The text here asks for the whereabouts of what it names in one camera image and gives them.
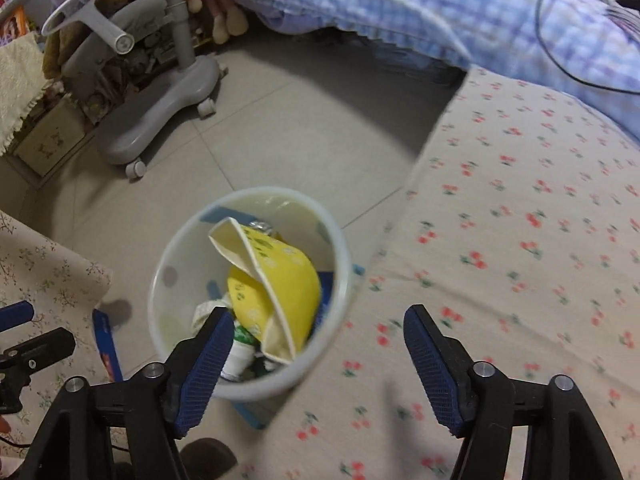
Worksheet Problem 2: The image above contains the white green drink bottle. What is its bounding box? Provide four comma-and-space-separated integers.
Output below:
221, 322, 259, 382

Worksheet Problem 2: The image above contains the white tissue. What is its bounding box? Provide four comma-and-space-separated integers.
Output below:
192, 294, 231, 335

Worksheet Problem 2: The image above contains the white plastic trash bin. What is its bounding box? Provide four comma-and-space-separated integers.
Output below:
148, 186, 352, 402

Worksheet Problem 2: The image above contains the floral branch fabric cover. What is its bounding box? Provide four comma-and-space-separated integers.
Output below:
1, 214, 116, 479

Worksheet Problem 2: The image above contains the brown slipper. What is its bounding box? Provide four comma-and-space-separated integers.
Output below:
180, 438, 238, 480

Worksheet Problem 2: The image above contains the floral cherry tablecloth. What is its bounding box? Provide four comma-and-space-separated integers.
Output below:
232, 68, 639, 479

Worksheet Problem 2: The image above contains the cream fringed towel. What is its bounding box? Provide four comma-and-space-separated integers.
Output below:
0, 32, 49, 155

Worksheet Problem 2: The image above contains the grey children's study chair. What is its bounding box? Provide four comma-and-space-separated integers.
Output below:
42, 0, 224, 181

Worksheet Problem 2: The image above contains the blue plaid quilt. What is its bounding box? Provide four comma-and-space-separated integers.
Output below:
236, 0, 639, 136

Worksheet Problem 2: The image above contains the black cable on quilt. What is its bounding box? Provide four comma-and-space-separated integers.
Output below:
534, 0, 640, 97

